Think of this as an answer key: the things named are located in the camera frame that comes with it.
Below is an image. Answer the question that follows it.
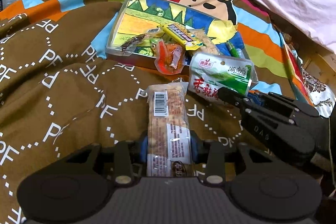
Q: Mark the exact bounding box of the red orange clear snack packet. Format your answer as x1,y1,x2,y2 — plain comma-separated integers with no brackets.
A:
154,39,185,75

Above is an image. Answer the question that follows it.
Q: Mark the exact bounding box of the colourful dragon tray box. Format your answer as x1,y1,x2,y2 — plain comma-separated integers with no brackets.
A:
105,0,244,69

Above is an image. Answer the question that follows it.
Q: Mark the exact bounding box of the peanut nut bar packet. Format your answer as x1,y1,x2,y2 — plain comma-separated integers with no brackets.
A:
146,82,193,177

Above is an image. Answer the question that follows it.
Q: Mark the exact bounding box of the white barcode green snack pouch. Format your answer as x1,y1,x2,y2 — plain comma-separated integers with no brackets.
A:
189,52,259,102

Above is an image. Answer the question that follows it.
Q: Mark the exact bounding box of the yellow seaweed cracker packet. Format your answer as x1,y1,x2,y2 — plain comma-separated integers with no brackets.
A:
161,23,203,51

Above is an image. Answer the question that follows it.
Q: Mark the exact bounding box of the brown patterned striped quilt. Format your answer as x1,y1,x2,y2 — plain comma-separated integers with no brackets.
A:
1,0,318,223

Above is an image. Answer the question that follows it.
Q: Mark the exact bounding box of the floral white fabric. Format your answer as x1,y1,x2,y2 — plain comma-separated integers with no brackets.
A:
297,56,335,118

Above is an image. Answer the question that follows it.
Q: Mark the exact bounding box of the dark date snack packet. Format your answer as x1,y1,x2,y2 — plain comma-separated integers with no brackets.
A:
121,27,163,53

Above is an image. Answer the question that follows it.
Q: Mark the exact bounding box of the rice crisp cake packet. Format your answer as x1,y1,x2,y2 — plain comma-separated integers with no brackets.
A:
190,29,221,55

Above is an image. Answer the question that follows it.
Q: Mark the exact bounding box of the green stick snack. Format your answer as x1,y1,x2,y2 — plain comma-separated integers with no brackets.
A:
226,41,241,58

